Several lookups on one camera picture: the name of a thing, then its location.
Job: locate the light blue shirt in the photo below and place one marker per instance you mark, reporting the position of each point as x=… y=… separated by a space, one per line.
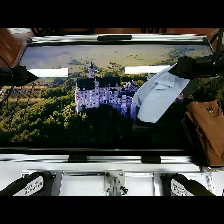
x=156 y=96

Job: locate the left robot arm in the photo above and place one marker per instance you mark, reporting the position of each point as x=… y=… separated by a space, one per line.
x=13 y=76

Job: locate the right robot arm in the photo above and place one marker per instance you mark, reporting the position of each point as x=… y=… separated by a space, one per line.
x=196 y=66

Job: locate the brown garment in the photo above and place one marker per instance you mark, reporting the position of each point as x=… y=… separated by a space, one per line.
x=208 y=130

